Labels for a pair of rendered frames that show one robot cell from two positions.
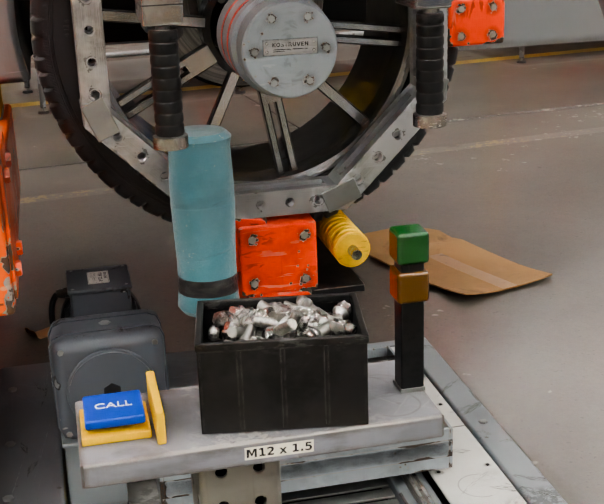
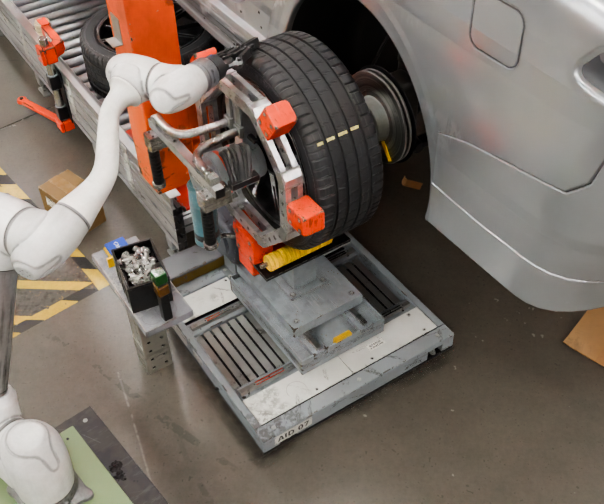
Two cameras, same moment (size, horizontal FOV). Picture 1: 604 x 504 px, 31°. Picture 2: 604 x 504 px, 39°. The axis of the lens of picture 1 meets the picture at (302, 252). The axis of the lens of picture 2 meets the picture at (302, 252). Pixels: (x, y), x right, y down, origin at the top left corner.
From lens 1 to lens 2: 264 cm
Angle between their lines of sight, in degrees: 63
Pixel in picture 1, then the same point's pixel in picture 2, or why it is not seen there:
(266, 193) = (242, 218)
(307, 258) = (250, 252)
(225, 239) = (198, 224)
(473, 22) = (293, 220)
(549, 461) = (368, 421)
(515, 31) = (448, 233)
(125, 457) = (99, 261)
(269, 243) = (241, 236)
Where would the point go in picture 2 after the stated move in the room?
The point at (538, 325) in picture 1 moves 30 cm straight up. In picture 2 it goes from (548, 390) to (565, 336)
